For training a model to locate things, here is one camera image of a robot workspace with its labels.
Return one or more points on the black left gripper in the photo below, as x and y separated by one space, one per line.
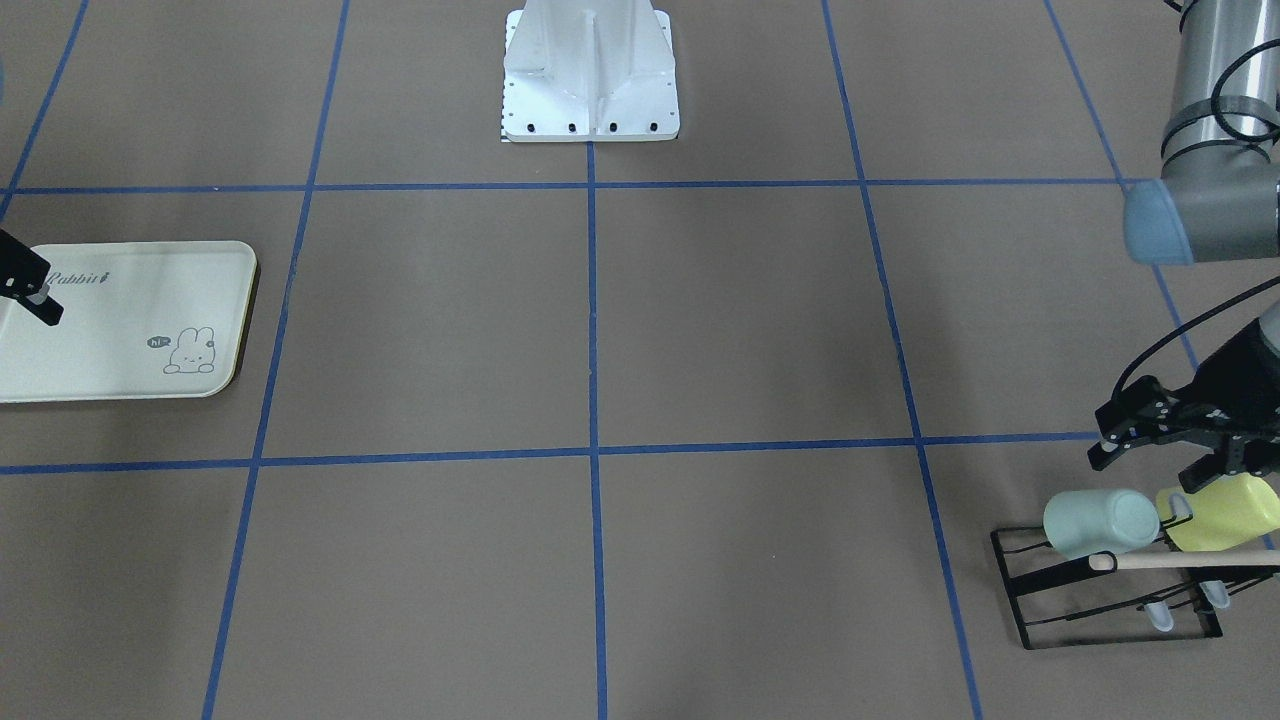
1243 362

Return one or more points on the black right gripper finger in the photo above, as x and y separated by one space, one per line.
25 279

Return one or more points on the light green cup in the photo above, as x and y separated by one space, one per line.
1086 521

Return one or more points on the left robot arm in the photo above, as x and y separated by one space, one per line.
1214 201

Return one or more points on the yellow cup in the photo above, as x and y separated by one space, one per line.
1230 512

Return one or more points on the cream rabbit tray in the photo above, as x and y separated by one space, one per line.
140 320

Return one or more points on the wooden rack handle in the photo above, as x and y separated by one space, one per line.
1184 560

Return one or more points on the black wire cup rack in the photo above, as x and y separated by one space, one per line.
1050 603

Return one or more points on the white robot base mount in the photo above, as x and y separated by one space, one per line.
589 71

